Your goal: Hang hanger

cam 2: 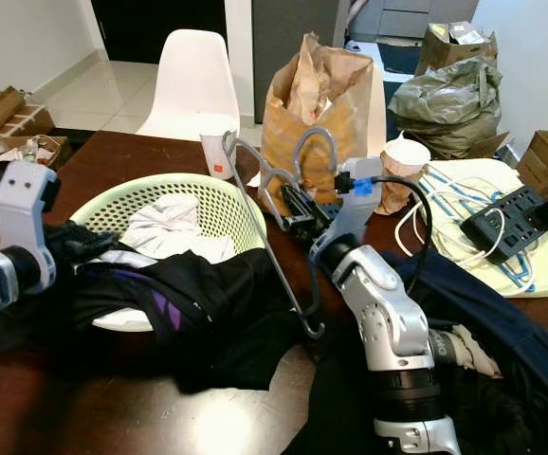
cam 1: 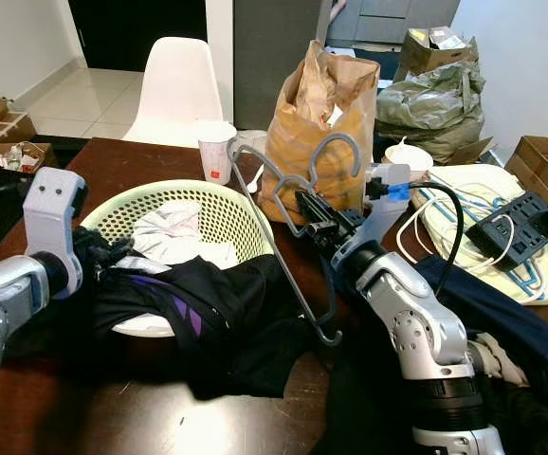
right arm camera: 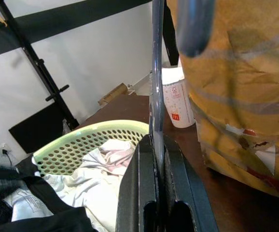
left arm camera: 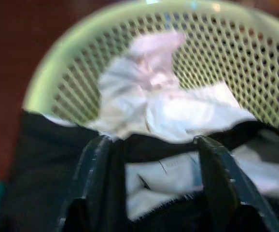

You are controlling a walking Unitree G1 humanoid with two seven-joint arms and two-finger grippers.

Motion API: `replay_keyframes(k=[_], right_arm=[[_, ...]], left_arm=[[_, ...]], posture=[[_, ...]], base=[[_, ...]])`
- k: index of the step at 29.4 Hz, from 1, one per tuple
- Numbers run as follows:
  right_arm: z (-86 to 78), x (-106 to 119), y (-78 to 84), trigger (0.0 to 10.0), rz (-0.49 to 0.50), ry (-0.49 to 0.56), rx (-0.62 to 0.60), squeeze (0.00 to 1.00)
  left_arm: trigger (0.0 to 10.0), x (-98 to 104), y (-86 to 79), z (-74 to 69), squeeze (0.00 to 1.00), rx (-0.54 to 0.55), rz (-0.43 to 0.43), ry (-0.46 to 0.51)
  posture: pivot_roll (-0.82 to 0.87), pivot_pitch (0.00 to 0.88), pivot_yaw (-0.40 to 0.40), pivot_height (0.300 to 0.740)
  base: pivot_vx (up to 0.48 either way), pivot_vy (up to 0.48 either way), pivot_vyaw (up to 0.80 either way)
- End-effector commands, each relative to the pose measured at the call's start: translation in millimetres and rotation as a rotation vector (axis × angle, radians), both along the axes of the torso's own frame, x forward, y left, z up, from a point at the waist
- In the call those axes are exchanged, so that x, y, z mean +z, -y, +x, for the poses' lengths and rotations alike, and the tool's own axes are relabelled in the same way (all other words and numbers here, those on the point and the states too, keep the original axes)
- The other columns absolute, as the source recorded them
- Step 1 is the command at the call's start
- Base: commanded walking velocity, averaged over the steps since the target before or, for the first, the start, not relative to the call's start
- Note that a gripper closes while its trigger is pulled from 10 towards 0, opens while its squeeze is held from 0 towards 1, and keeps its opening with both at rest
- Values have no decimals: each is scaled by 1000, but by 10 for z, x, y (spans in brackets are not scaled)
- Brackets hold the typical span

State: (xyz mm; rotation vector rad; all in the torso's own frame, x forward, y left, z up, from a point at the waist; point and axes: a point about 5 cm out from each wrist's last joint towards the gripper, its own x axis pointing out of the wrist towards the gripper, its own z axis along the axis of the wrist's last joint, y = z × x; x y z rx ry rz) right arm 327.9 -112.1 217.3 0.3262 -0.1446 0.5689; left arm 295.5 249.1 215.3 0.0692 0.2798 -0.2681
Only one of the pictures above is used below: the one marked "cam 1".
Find black power strip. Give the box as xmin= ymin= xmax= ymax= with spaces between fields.
xmin=466 ymin=192 xmax=548 ymax=266

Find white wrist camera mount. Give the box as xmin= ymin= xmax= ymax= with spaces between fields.
xmin=23 ymin=168 xmax=87 ymax=297
xmin=340 ymin=164 xmax=412 ymax=266

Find black t-shirt with white print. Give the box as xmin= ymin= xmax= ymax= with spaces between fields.
xmin=9 ymin=227 xmax=318 ymax=399

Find grey plastic hanger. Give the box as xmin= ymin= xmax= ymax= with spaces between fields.
xmin=228 ymin=133 xmax=362 ymax=347

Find white paper cup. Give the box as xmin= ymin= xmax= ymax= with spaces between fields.
xmin=196 ymin=120 xmax=239 ymax=186

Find white cable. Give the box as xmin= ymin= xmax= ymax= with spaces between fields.
xmin=394 ymin=185 xmax=540 ymax=295

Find pale green plastic basket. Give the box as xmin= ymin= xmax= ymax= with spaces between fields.
xmin=80 ymin=178 xmax=277 ymax=337

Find white cloth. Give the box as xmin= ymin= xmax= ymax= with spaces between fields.
xmin=113 ymin=199 xmax=242 ymax=276

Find brown cup with white lid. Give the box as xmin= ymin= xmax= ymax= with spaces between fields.
xmin=385 ymin=137 xmax=434 ymax=186

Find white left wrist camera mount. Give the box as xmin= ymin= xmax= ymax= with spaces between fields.
xmin=23 ymin=168 xmax=87 ymax=297

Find beige crumpled cloth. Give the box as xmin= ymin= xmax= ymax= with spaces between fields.
xmin=468 ymin=332 xmax=531 ymax=385

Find brown paper bag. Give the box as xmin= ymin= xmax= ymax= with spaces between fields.
xmin=260 ymin=40 xmax=381 ymax=224

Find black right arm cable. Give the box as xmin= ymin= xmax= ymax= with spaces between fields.
xmin=388 ymin=182 xmax=465 ymax=300

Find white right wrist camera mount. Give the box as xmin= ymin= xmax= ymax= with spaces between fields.
xmin=340 ymin=164 xmax=412 ymax=266

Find white plastic chair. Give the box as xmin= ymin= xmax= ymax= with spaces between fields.
xmin=122 ymin=36 xmax=226 ymax=148

